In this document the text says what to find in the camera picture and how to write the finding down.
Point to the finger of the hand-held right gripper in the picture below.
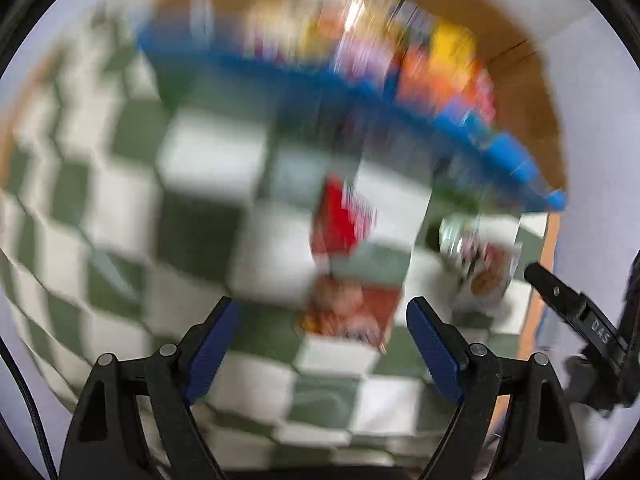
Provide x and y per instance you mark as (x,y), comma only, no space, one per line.
(575,307)
(633,305)

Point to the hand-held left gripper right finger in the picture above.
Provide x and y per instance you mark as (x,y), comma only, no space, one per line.
(435,355)

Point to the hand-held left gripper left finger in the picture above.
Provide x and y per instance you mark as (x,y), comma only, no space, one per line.
(212,355)

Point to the white cookie packet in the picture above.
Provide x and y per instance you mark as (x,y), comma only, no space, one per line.
(485,275)

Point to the red-brown meat snack packet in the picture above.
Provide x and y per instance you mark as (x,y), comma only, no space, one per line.
(350,310)

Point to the red white snack packet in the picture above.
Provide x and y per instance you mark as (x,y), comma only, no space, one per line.
(340,220)

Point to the cardboard box with blue print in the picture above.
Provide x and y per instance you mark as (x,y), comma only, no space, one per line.
(520,110)

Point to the plain orange snack packet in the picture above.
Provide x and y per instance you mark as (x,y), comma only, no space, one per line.
(417,80)

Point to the large yellow snack packet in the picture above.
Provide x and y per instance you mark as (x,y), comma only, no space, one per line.
(452,50)

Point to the green white checkered mat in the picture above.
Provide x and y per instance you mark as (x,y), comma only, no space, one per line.
(210,160)

